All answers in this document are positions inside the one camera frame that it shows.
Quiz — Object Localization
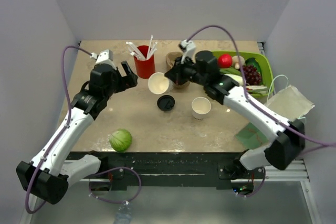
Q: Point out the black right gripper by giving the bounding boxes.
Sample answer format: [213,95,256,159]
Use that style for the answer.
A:
[166,55,208,86]

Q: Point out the white mushroom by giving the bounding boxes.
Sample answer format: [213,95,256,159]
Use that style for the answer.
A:
[231,56,245,70]

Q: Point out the black plastic cup lid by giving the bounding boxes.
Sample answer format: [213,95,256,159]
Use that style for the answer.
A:
[157,95,175,112]

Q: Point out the green cabbage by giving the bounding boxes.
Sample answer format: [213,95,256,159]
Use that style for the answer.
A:
[109,129,132,152]

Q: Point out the stack of cardboard carriers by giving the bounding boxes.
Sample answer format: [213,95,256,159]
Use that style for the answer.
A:
[165,52,190,89]

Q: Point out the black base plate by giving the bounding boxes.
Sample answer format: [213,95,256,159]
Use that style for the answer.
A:
[87,151,263,190]

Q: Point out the aluminium frame rail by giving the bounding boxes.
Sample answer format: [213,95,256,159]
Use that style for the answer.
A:
[265,159,309,182]

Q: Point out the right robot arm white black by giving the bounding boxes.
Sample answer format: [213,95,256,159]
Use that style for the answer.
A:
[165,50,305,178]

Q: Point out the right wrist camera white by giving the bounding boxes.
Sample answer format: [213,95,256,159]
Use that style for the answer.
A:
[179,40,196,64]

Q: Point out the green pepper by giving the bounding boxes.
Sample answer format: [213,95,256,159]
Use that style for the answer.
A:
[220,67,242,76]

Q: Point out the red apple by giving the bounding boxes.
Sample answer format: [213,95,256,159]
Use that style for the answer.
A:
[218,54,233,68]

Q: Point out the white wrapped straw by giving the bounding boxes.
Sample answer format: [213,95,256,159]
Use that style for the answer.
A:
[126,41,146,61]
[148,41,158,59]
[146,35,153,60]

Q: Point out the green paper bag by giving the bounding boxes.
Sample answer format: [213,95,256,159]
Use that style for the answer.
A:
[235,123,268,149]

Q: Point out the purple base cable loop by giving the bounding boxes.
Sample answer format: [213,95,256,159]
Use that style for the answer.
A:
[88,166,142,204]

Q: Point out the white radish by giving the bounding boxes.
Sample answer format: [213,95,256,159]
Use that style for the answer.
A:
[227,74,244,86]

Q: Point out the red ribbed cup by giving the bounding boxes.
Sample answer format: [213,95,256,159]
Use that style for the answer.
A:
[133,56,155,79]

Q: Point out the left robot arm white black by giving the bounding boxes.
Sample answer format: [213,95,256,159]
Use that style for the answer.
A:
[16,61,138,205]

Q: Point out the dark red grapes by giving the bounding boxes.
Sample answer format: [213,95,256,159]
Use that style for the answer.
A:
[243,65,262,86]

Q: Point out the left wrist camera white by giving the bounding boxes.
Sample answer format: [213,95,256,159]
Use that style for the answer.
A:
[90,49,114,66]

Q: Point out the dark green leafy vegetable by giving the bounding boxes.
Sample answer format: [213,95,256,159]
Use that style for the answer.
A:
[245,58,261,74]

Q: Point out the white paper coffee cup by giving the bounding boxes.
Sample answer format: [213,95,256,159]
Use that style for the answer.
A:
[148,72,173,95]
[191,97,212,120]

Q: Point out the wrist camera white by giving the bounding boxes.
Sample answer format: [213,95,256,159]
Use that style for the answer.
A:
[90,49,114,66]
[179,40,196,64]

